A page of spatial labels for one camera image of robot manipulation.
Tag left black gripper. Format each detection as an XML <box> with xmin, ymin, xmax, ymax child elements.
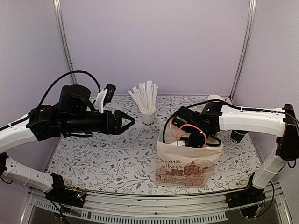
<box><xmin>63</xmin><ymin>109</ymin><xmax>136</xmax><ymax>134</ymax></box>

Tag white paper bag orange handles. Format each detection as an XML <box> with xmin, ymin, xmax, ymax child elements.
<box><xmin>155</xmin><ymin>119</ymin><xmax>224</xmax><ymax>188</ymax></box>

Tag black paper coffee cup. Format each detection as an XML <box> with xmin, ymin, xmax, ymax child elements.
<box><xmin>230</xmin><ymin>130</ymin><xmax>248</xmax><ymax>143</ymax></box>

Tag stack of paper cups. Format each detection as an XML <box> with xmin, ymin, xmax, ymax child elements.
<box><xmin>208</xmin><ymin>94</ymin><xmax>225</xmax><ymax>103</ymax></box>

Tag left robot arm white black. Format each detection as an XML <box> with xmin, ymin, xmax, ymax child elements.
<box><xmin>0</xmin><ymin>84</ymin><xmax>135</xmax><ymax>203</ymax></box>

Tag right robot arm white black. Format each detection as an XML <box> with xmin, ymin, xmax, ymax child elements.
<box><xmin>166</xmin><ymin>95</ymin><xmax>299</xmax><ymax>203</ymax></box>

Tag white cup holding straws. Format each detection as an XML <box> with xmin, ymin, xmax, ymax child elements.
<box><xmin>141</xmin><ymin>111</ymin><xmax>156</xmax><ymax>126</ymax></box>

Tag bundle of white wrapped straws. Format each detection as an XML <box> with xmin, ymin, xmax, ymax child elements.
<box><xmin>128</xmin><ymin>80</ymin><xmax>159</xmax><ymax>114</ymax></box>

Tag floral table mat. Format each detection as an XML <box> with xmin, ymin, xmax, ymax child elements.
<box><xmin>47</xmin><ymin>95</ymin><xmax>261</xmax><ymax>195</ymax></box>

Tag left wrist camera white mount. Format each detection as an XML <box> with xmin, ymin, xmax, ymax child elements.
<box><xmin>93</xmin><ymin>84</ymin><xmax>116</xmax><ymax>114</ymax></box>

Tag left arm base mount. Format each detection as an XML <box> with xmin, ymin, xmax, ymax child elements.
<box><xmin>45</xmin><ymin>173</ymin><xmax>86</xmax><ymax>208</ymax></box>

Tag aluminium front rail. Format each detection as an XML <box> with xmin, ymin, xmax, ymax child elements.
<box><xmin>21</xmin><ymin>182</ymin><xmax>293</xmax><ymax>224</ymax></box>

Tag left aluminium frame post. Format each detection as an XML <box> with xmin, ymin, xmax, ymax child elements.
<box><xmin>53</xmin><ymin>0</ymin><xmax>74</xmax><ymax>71</ymax></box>

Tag aluminium frame post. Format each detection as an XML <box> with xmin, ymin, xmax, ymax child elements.
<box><xmin>229</xmin><ymin>0</ymin><xmax>257</xmax><ymax>101</ymax></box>
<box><xmin>53</xmin><ymin>0</ymin><xmax>74</xmax><ymax>71</ymax></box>

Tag right aluminium frame post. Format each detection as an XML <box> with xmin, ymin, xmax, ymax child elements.
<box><xmin>229</xmin><ymin>0</ymin><xmax>257</xmax><ymax>101</ymax></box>

